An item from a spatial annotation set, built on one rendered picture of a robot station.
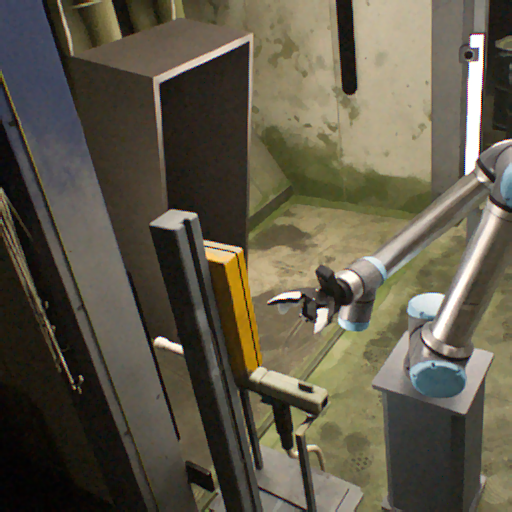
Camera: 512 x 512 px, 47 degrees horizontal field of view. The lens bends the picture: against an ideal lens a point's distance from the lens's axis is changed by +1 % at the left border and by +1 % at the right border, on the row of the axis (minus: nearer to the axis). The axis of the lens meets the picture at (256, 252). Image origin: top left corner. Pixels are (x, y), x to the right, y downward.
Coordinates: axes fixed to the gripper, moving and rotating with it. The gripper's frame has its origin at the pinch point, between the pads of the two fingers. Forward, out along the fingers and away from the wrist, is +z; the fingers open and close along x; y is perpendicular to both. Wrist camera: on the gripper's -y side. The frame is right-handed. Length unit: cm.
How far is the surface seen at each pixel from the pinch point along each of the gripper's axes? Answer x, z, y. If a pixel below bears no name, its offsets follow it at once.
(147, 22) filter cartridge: 233, -135, -8
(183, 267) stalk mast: -7, 40, -36
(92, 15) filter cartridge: 217, -88, -19
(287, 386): -12.7, 14.6, 3.8
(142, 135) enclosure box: 89, -23, -11
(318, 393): -19.4, 12.4, 2.2
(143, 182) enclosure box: 91, -24, 8
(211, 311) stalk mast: -9.0, 35.0, -25.2
